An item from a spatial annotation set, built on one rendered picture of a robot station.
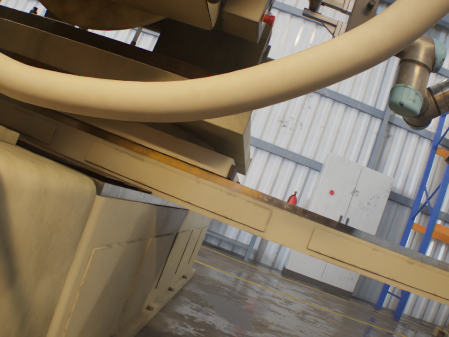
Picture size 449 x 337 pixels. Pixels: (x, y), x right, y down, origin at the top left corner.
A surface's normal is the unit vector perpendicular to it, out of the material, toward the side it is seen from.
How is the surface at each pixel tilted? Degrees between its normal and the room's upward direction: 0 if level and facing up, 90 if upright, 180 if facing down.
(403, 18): 109
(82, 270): 90
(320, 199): 90
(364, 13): 102
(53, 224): 90
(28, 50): 90
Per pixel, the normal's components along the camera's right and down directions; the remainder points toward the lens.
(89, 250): 0.93, 0.36
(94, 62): -0.07, -0.11
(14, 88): -0.26, 0.40
